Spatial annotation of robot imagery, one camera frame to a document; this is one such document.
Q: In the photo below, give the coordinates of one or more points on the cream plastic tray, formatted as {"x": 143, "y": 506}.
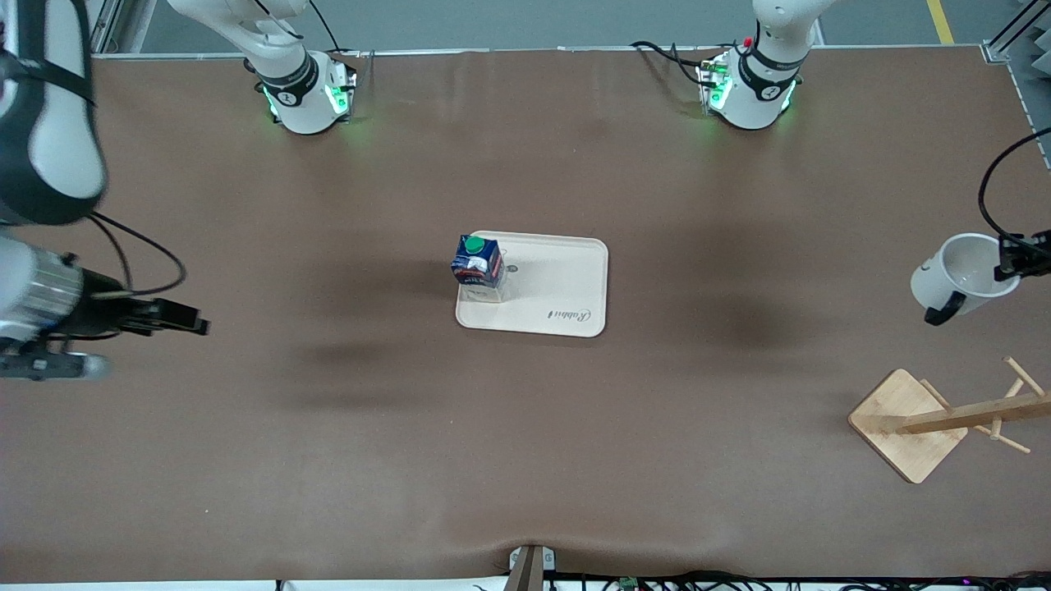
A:
{"x": 542, "y": 295}

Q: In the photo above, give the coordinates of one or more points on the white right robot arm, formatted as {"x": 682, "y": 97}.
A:
{"x": 57, "y": 139}

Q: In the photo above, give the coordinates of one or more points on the aluminium frame profile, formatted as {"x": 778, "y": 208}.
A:
{"x": 1018, "y": 33}
{"x": 115, "y": 25}

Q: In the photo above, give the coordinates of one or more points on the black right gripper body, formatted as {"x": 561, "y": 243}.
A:
{"x": 100, "y": 316}

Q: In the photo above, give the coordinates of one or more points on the wooden cup rack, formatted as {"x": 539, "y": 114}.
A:
{"x": 903, "y": 419}

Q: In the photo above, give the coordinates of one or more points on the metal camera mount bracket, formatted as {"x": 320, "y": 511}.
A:
{"x": 530, "y": 566}

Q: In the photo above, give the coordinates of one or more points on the blue milk carton green cap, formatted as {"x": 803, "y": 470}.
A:
{"x": 478, "y": 267}

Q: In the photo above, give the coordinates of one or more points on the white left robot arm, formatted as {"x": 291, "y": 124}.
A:
{"x": 751, "y": 103}

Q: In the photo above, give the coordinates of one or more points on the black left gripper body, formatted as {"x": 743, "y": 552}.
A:
{"x": 1028, "y": 256}

